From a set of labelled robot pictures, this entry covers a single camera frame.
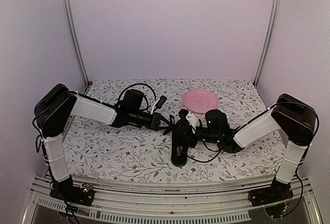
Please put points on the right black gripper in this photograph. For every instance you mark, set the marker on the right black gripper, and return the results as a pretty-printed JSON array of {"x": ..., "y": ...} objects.
[{"x": 185, "y": 132}]

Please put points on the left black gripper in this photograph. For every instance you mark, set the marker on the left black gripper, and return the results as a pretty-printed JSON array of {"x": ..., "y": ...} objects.
[{"x": 157, "y": 118}]

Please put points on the black shoe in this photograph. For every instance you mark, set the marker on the black shoe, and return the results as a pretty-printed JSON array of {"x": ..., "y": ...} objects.
[{"x": 178, "y": 153}]

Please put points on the black shoelace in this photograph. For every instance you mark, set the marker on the black shoelace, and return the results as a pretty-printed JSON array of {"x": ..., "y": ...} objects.
[{"x": 170, "y": 124}]

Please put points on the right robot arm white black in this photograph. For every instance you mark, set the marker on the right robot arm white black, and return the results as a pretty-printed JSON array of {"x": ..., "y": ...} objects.
[{"x": 296, "y": 119}]

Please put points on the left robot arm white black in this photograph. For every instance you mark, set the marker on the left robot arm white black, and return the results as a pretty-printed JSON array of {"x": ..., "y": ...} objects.
[{"x": 53, "y": 111}]

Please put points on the pink plate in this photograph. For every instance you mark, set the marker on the pink plate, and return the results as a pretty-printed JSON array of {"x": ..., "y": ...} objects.
[{"x": 200, "y": 101}]

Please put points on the floral patterned table mat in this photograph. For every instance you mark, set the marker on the floral patterned table mat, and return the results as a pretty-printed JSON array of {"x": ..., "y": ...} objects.
[{"x": 132, "y": 154}]

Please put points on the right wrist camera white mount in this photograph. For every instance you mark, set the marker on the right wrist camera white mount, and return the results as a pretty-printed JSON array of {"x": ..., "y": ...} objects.
[{"x": 191, "y": 119}]

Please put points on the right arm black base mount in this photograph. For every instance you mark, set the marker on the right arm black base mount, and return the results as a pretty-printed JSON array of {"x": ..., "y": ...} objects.
[{"x": 275, "y": 192}]

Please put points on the right aluminium frame post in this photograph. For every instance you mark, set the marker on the right aluminium frame post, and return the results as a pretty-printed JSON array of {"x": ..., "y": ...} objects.
[{"x": 267, "y": 42}]

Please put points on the aluminium frame post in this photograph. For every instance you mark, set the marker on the aluminium frame post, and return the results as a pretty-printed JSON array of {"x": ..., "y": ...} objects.
[
  {"x": 267, "y": 42},
  {"x": 74, "y": 39}
]

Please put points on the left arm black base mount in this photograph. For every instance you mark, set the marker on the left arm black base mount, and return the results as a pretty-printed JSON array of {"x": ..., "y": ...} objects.
[{"x": 73, "y": 194}]

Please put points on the left aluminium frame post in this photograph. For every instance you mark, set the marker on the left aluminium frame post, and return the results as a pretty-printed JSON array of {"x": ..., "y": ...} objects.
[{"x": 74, "y": 39}]

